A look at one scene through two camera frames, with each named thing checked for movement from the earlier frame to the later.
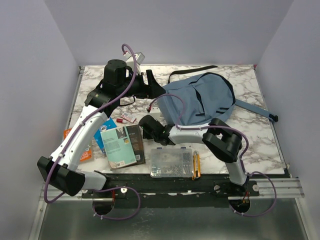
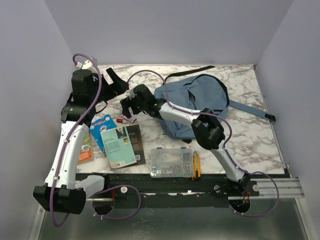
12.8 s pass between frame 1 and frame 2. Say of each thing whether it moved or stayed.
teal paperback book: stayed
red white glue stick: stayed
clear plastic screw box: stayed
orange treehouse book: stayed
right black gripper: moved
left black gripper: moved
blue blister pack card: stayed
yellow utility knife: stayed
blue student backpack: moved
